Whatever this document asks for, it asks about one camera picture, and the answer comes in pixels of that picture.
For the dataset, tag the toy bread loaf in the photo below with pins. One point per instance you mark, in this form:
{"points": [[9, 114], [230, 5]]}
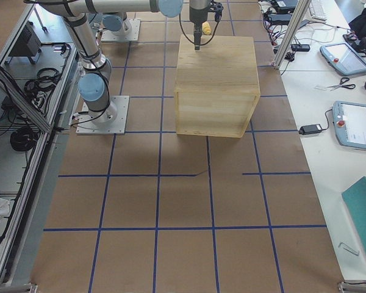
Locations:
{"points": [[206, 28]]}

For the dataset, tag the aluminium frame post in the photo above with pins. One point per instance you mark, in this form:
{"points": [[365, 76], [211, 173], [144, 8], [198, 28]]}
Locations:
{"points": [[296, 19]]}

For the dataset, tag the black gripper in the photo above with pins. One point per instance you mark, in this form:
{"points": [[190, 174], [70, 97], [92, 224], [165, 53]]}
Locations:
{"points": [[197, 16]]}

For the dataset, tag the lower teach pendant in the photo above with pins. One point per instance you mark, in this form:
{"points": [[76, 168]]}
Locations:
{"points": [[350, 124]]}

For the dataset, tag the light wooden drawer cabinet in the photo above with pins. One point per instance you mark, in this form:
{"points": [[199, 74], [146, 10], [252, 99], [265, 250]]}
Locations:
{"points": [[217, 87]]}

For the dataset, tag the black power adapter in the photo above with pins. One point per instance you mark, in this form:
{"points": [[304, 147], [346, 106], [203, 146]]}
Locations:
{"points": [[310, 129]]}

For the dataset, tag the upper teach pendant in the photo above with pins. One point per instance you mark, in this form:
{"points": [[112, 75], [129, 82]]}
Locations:
{"points": [[343, 58]]}

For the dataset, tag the black electronics box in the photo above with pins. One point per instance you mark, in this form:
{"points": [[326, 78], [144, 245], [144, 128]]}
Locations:
{"points": [[27, 45]]}

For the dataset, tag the teach pendant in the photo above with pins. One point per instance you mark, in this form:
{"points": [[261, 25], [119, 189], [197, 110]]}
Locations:
{"points": [[350, 124], [343, 58]]}

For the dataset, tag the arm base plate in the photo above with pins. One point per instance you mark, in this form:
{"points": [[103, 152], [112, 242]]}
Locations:
{"points": [[112, 121], [107, 36]]}

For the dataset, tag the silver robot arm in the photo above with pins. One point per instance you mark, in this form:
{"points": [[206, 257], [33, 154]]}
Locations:
{"points": [[117, 23], [94, 85]]}

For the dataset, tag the white keyboard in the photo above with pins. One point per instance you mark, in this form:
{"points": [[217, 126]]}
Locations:
{"points": [[317, 11]]}

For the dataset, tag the metal allen key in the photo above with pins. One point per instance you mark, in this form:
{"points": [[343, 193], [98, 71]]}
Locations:
{"points": [[349, 249]]}

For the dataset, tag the black handled scissors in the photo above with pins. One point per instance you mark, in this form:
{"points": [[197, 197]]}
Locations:
{"points": [[343, 83]]}

